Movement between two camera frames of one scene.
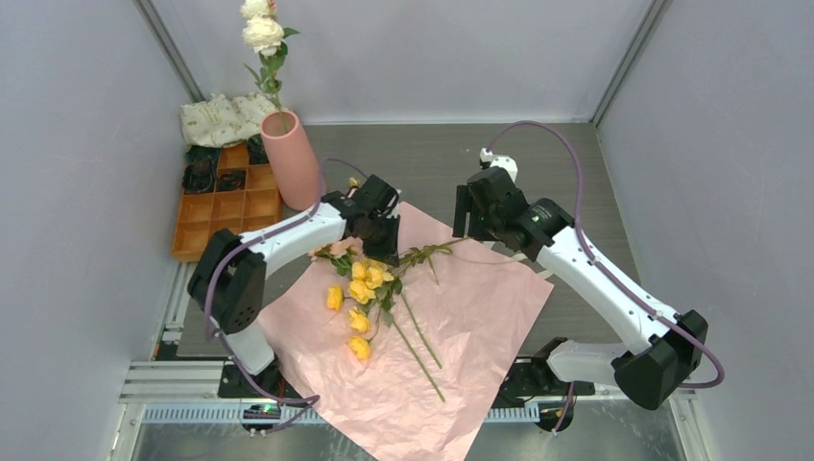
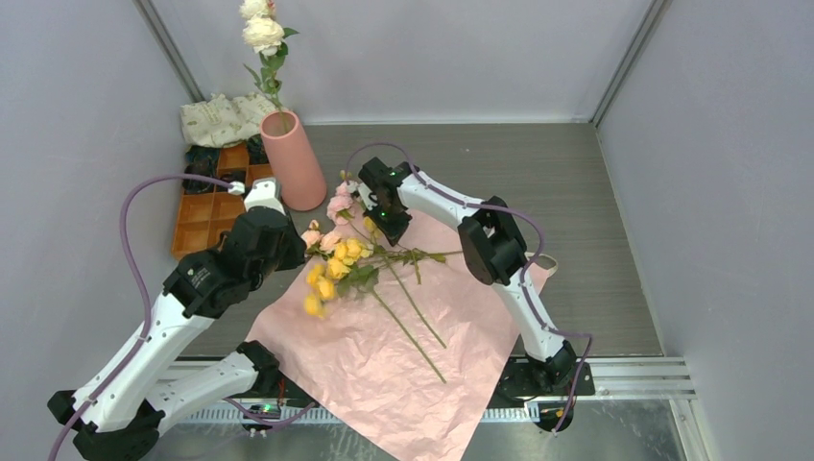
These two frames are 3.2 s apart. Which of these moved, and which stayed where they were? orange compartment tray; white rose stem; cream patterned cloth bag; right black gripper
Moved: right black gripper
Stayed: orange compartment tray; white rose stem; cream patterned cloth bag
